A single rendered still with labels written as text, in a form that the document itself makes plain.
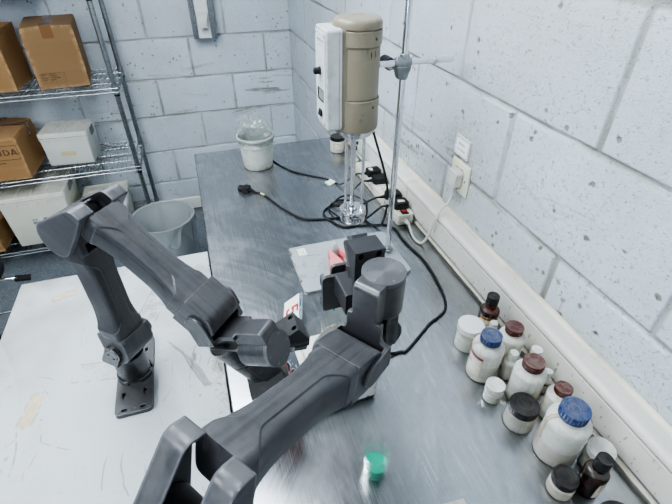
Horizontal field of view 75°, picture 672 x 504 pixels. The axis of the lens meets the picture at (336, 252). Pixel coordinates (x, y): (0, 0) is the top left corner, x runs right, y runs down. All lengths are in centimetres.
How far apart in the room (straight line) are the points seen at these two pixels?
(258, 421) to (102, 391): 65
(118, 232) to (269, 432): 39
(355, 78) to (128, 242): 55
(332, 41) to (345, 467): 79
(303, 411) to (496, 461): 51
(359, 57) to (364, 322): 57
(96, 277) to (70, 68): 197
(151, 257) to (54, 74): 209
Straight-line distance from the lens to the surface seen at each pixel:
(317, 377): 50
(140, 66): 303
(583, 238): 93
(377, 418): 91
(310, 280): 116
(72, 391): 108
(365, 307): 54
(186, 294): 68
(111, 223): 71
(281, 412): 46
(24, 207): 301
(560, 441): 88
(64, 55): 269
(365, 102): 98
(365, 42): 95
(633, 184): 85
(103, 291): 84
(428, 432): 91
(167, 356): 106
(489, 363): 95
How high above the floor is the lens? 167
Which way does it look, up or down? 37 degrees down
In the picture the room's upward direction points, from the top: straight up
